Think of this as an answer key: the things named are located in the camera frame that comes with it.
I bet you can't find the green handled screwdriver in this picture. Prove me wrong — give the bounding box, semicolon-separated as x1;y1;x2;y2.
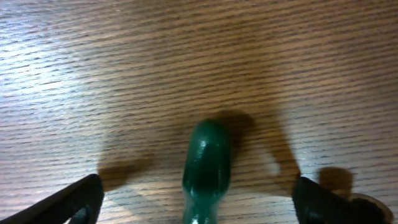
182;119;233;224

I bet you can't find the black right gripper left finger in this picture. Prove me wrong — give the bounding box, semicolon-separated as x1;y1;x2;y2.
1;174;104;224

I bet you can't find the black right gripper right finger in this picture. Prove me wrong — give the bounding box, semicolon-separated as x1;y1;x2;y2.
292;177;394;224

